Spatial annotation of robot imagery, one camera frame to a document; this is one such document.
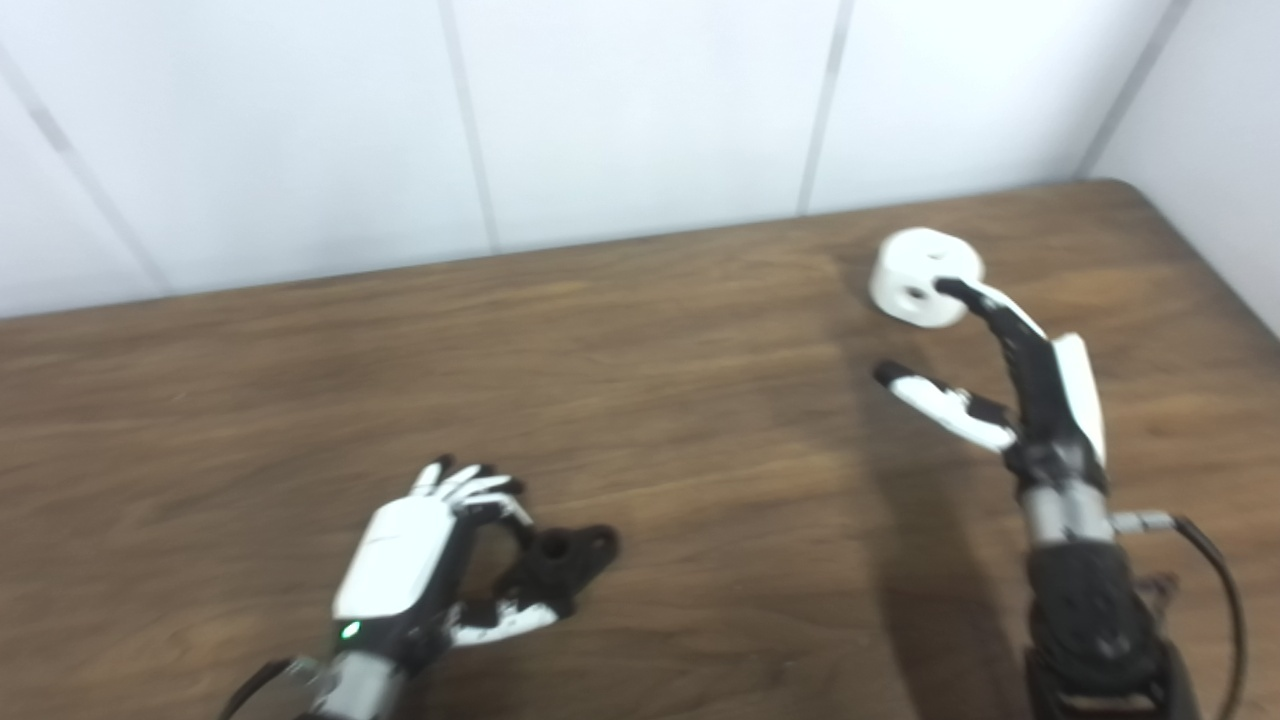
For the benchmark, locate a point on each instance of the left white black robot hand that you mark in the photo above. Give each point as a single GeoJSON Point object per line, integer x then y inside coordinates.
{"type": "Point", "coordinates": [395, 560]}

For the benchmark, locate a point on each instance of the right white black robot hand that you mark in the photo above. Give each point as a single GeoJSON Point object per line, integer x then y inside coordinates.
{"type": "Point", "coordinates": [1055, 400]}

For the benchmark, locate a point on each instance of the black plastic holder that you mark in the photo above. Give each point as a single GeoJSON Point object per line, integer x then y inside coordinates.
{"type": "Point", "coordinates": [565, 560]}

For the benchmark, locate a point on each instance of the round white plastic piece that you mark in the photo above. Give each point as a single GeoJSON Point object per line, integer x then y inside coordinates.
{"type": "Point", "coordinates": [910, 270]}

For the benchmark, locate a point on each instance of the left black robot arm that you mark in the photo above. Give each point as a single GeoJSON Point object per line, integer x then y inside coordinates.
{"type": "Point", "coordinates": [350, 690]}

